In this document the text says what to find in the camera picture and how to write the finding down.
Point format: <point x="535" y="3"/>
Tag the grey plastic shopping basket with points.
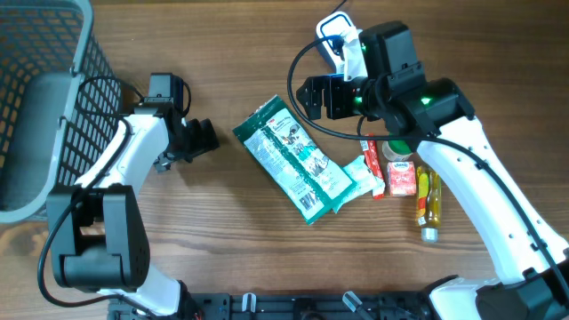
<point x="56" y="90"/>

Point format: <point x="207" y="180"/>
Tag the mint green small packet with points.
<point x="362" y="175"/>

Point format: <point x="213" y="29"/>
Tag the white barcode scanner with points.
<point x="331" y="33"/>

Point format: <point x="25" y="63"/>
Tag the red white stock cube packet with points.
<point x="401" y="178"/>

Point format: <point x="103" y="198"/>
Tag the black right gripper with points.
<point x="335" y="87"/>

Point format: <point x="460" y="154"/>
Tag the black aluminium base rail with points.
<point x="349" y="305"/>

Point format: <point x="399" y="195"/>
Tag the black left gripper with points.
<point x="199" y="141"/>

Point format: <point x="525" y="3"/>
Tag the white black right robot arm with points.
<point x="435" y="120"/>

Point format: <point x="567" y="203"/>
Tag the green 3M product package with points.
<point x="274" y="136"/>

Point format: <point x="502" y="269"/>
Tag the Knorr stock cube jar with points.
<point x="396" y="150"/>

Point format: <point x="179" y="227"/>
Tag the yellow dish soap bottle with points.
<point x="429" y="203"/>

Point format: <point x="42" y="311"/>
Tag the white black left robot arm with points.
<point x="97" y="248"/>

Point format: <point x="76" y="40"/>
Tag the red Nescafe stick sachet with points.
<point x="372" y="160"/>

